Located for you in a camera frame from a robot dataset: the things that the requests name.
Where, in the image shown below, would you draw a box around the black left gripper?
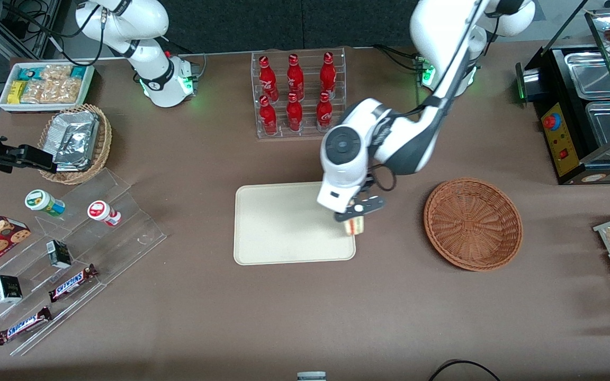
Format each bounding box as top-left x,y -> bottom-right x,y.
335,178 -> 385,222

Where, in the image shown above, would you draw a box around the cream plastic serving tray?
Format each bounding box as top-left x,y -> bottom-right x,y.
234,180 -> 357,266

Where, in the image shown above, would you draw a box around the oval light wicker basket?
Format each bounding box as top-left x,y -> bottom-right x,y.
38,104 -> 113,185

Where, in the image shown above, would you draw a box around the round brown wicker basket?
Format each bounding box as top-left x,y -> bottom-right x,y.
424,178 -> 524,272

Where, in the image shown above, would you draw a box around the green lid snack cup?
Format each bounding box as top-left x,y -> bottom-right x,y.
24,189 -> 66,217

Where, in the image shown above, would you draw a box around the silver foil pack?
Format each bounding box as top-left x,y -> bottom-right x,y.
50,111 -> 100,159
53,135 -> 97,173

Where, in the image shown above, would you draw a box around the white rectangular snack bin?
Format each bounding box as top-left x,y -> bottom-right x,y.
0,62 -> 95,113

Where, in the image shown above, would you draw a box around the clear cracker bag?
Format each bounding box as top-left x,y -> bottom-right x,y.
40,65 -> 73,81
21,79 -> 51,104
48,78 -> 82,104

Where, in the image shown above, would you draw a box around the yellow snack pack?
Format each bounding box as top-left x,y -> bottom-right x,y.
7,80 -> 28,105

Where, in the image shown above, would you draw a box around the clear acrylic bottle rack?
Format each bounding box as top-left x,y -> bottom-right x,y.
251,47 -> 347,139

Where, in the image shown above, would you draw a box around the red lid snack cup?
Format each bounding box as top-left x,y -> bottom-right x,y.
87,200 -> 122,227

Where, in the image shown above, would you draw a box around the small black carton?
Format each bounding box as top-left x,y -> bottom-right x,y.
0,275 -> 23,304
46,240 -> 73,269

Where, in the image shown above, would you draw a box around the red cola bottle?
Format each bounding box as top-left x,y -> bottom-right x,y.
259,95 -> 278,135
319,51 -> 337,100
286,53 -> 305,101
286,93 -> 304,133
258,55 -> 279,102
316,92 -> 334,130

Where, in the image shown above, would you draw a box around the brown Snickers bar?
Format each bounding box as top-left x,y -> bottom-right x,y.
48,264 -> 98,303
0,306 -> 52,346

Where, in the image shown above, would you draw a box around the clear acrylic stepped stand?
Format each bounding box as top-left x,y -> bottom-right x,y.
0,168 -> 168,357

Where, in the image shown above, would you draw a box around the black glass food warmer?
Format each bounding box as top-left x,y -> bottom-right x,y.
515,0 -> 610,186

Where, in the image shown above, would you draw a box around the dark metal frame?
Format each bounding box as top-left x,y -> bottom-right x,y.
0,0 -> 65,60

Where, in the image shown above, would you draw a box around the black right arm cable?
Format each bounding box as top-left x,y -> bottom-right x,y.
0,0 -> 107,67

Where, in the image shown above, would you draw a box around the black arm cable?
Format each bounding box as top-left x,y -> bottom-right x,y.
0,0 -> 107,67
371,0 -> 496,192

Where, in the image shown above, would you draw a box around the black left base cables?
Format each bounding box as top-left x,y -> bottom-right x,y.
374,45 -> 422,72

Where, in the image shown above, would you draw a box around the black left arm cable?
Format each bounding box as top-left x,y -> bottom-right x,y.
371,0 -> 496,192

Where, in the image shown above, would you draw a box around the black looped cable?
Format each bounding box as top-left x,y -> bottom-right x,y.
428,359 -> 501,381

